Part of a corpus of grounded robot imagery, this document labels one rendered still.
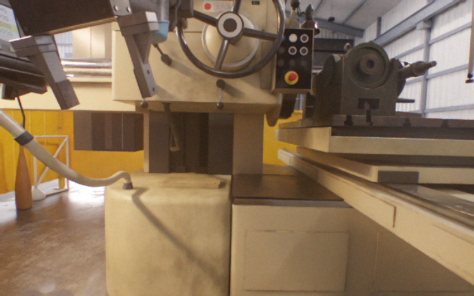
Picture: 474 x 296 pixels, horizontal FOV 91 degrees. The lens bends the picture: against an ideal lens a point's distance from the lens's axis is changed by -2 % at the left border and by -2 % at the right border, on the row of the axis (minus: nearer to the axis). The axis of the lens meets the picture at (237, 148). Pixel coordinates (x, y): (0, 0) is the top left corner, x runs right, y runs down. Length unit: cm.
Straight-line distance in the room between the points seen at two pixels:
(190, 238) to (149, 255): 22
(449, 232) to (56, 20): 88
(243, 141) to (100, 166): 274
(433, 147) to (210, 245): 104
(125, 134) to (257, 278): 130
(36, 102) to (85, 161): 247
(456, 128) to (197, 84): 109
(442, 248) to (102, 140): 191
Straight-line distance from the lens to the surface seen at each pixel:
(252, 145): 173
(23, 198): 348
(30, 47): 44
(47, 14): 40
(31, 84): 97
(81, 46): 214
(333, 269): 138
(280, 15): 93
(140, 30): 34
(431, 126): 124
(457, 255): 79
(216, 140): 173
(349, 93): 107
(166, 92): 113
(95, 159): 407
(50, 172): 421
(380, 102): 112
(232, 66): 100
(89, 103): 159
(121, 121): 192
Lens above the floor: 92
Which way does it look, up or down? 4 degrees down
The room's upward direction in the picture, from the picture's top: 2 degrees clockwise
